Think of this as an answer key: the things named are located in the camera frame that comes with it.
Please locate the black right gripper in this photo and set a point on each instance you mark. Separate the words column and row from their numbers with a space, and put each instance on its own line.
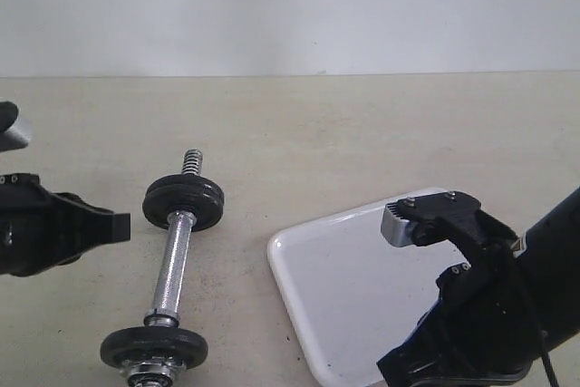
column 482, row 331

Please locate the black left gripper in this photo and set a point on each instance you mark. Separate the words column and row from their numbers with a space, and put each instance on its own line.
column 40, row 230

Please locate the chrome dumbbell bar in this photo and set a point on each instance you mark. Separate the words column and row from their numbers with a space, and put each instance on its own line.
column 165, row 304

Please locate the black weight plate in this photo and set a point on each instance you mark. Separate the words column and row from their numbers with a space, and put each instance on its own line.
column 187, row 181
column 141, row 343

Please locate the black weight plate far end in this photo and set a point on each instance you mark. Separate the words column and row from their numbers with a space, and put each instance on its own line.
column 205, row 209

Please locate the white plastic tray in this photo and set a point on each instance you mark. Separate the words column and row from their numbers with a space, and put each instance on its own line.
column 350, row 295

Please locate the chrome spinlock collar nut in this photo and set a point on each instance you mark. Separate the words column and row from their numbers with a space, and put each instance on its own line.
column 156, row 372

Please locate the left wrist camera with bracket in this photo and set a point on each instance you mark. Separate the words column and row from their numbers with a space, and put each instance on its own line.
column 16, row 133

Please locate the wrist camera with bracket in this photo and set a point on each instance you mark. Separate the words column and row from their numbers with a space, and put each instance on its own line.
column 16, row 133
column 452, row 216

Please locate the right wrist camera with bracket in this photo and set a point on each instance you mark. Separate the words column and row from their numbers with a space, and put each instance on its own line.
column 452, row 216

